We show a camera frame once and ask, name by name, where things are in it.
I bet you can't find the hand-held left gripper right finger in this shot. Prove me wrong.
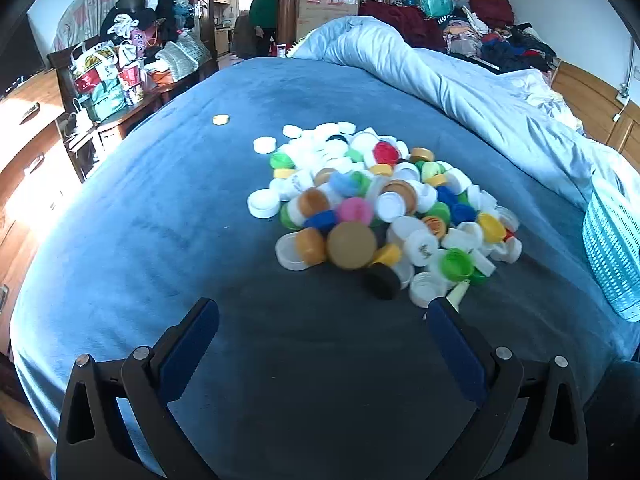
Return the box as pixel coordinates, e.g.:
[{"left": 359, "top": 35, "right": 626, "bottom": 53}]
[{"left": 425, "top": 297, "right": 590, "bottom": 480}]

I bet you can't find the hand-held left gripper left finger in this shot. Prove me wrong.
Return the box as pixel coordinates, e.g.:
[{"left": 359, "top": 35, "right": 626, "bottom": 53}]
[{"left": 56, "top": 297, "right": 221, "bottom": 480}]

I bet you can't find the pile of plastic bottle caps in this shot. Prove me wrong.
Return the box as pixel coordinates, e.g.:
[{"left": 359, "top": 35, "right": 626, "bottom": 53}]
[{"left": 247, "top": 121, "right": 523, "bottom": 309}]

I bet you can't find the light blue perforated basket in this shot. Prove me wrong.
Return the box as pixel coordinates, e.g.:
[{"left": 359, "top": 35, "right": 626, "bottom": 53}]
[{"left": 582, "top": 175, "right": 640, "bottom": 322}]

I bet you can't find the cream plastic clip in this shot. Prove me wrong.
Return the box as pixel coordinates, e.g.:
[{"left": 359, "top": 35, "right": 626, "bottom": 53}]
[{"left": 447, "top": 280, "right": 472, "bottom": 308}]

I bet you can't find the wooden dresser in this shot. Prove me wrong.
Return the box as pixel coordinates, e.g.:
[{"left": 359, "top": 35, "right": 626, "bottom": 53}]
[{"left": 0, "top": 67, "right": 83, "bottom": 356}]

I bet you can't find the dark wooden side table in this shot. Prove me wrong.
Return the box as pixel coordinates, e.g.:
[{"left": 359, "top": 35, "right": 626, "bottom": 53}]
[{"left": 47, "top": 35, "right": 221, "bottom": 181}]

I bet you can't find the white crumpled bedsheet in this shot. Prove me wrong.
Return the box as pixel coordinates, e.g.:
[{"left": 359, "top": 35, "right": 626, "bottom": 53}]
[{"left": 500, "top": 67, "right": 583, "bottom": 131}]

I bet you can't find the light blue duvet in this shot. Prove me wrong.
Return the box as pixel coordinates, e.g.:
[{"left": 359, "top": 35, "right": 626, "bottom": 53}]
[{"left": 291, "top": 15, "right": 640, "bottom": 221}]

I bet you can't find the heap of printed shopping bags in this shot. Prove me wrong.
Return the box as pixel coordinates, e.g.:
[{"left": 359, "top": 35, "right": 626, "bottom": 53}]
[{"left": 70, "top": 40, "right": 151, "bottom": 121}]

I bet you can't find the wooden headboard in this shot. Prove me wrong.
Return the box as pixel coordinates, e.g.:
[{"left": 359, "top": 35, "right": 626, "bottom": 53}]
[{"left": 550, "top": 60, "right": 640, "bottom": 158}]

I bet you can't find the heap of mixed clothes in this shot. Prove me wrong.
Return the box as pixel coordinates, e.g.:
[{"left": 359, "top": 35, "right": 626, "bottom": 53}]
[{"left": 440, "top": 0, "right": 558, "bottom": 73}]

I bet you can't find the dark chair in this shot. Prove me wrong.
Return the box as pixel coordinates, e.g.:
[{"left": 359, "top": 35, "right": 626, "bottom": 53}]
[{"left": 233, "top": 14, "right": 258, "bottom": 58}]

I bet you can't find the wooden door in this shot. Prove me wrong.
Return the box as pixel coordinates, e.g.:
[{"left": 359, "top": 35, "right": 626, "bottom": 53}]
[{"left": 194, "top": 0, "right": 217, "bottom": 61}]

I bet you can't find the dark red blanket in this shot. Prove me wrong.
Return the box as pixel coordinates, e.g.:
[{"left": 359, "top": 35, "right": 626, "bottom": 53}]
[{"left": 358, "top": 0, "right": 446, "bottom": 51}]

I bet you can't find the black television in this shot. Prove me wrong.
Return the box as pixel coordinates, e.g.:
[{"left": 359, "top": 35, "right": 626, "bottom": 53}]
[{"left": 0, "top": 15, "right": 46, "bottom": 98}]

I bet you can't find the teal plastic bag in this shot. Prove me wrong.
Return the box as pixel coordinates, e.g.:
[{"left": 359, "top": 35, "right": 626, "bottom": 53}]
[{"left": 402, "top": 0, "right": 456, "bottom": 18}]

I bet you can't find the pink printed round panel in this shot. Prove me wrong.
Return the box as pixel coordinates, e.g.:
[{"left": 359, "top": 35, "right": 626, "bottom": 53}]
[{"left": 52, "top": 0, "right": 131, "bottom": 53}]

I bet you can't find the cardboard box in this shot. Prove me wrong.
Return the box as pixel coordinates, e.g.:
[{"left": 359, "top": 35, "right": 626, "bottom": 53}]
[{"left": 297, "top": 0, "right": 363, "bottom": 41}]

